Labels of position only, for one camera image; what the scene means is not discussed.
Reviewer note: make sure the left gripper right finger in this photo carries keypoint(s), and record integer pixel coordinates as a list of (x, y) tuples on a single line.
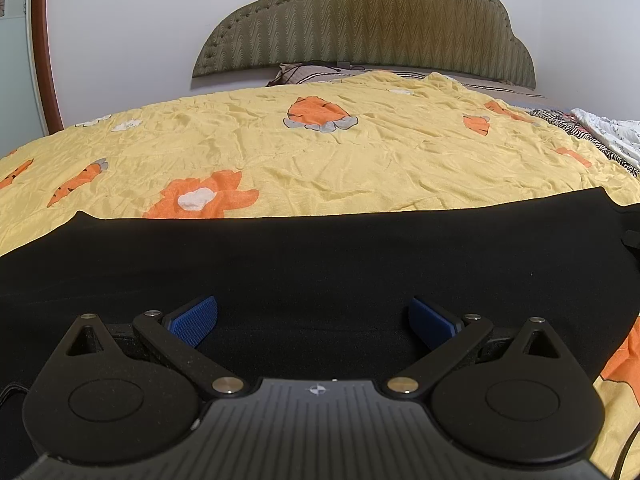
[(450, 342)]

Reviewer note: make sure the black white patterned cloth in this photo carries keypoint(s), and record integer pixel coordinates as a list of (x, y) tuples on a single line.
[(618, 139)]

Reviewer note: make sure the patterned pillow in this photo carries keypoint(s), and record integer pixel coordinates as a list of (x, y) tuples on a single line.
[(300, 73)]

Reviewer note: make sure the brown wooden door frame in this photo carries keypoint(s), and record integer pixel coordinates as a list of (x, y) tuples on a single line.
[(52, 119)]

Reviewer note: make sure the yellow carrot print bedsheet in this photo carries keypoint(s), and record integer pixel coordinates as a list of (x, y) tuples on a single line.
[(376, 142)]

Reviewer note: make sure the frosted glass wardrobe door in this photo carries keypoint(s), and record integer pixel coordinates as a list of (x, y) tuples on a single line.
[(21, 113)]

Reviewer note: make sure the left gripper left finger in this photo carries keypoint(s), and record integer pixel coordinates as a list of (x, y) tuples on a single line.
[(175, 335)]

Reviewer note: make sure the black pants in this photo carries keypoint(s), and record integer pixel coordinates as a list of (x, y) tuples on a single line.
[(311, 314)]

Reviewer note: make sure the olive padded headboard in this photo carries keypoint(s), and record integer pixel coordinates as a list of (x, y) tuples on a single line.
[(471, 37)]

